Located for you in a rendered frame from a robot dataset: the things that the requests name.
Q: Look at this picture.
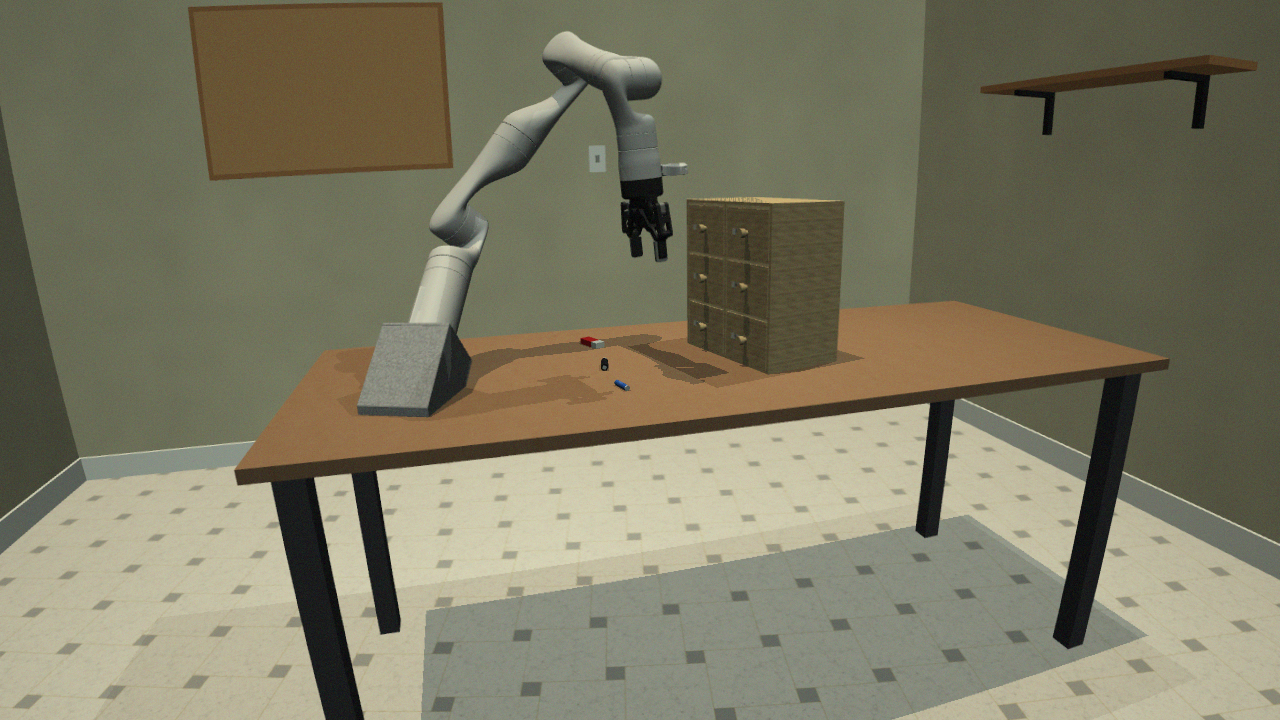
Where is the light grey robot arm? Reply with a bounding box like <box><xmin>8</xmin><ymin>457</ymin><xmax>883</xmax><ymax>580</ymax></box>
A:
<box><xmin>408</xmin><ymin>31</ymin><xmax>689</xmax><ymax>334</ymax></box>

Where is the brown wooden drawer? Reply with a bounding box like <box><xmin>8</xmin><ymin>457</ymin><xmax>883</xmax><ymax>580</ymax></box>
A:
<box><xmin>726</xmin><ymin>310</ymin><xmax>768</xmax><ymax>370</ymax></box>
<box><xmin>689</xmin><ymin>204</ymin><xmax>724</xmax><ymax>254</ymax></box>
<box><xmin>726</xmin><ymin>259</ymin><xmax>769</xmax><ymax>316</ymax></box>
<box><xmin>689</xmin><ymin>300</ymin><xmax>724</xmax><ymax>354</ymax></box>
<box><xmin>689</xmin><ymin>252</ymin><xmax>724</xmax><ymax>305</ymax></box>
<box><xmin>727</xmin><ymin>206</ymin><xmax>771</xmax><ymax>261</ymax></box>

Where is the small wooden chest of drawers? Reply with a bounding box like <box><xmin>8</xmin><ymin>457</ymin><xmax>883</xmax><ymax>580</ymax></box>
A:
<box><xmin>687</xmin><ymin>197</ymin><xmax>845</xmax><ymax>374</ymax></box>

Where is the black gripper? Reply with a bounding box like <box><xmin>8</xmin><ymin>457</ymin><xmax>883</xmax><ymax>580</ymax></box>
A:
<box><xmin>620</xmin><ymin>177</ymin><xmax>673</xmax><ymax>263</ymax></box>

